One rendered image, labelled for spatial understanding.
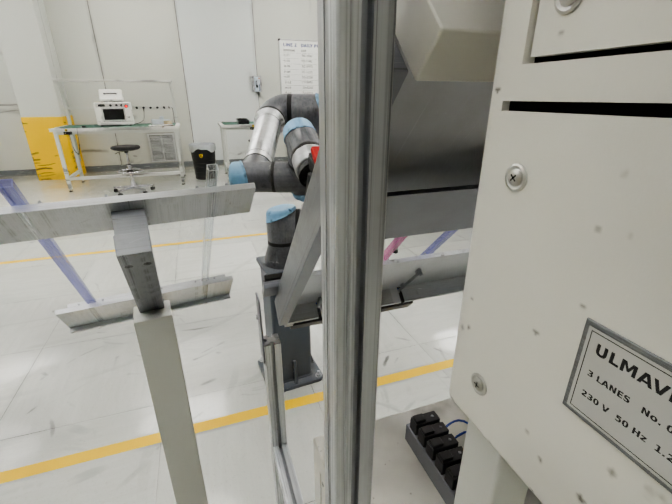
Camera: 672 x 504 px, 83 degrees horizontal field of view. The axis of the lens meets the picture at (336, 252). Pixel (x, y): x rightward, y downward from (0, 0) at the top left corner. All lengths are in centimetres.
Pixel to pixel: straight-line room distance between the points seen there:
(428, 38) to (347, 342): 23
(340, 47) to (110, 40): 727
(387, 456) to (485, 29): 62
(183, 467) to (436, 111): 81
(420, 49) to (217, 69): 715
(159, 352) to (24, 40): 663
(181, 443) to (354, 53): 78
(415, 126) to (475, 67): 13
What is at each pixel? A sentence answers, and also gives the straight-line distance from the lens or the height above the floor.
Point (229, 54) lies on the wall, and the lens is 744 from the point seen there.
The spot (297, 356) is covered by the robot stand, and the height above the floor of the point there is 13.
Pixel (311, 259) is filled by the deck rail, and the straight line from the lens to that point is 55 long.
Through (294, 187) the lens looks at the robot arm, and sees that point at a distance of 93.
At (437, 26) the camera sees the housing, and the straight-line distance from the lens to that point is 27.
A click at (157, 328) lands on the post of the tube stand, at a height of 81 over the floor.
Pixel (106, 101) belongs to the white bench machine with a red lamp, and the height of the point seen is 111.
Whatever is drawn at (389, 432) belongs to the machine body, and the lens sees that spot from 75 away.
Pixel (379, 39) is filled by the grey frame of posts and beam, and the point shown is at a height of 120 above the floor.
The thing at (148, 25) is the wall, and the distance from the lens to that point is 747.
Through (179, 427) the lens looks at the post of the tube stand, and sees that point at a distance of 86.
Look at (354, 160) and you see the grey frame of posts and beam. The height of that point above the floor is 113.
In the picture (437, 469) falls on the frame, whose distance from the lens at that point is 67.
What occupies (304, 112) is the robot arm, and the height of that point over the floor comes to 113.
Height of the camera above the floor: 117
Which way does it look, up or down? 22 degrees down
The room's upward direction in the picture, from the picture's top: straight up
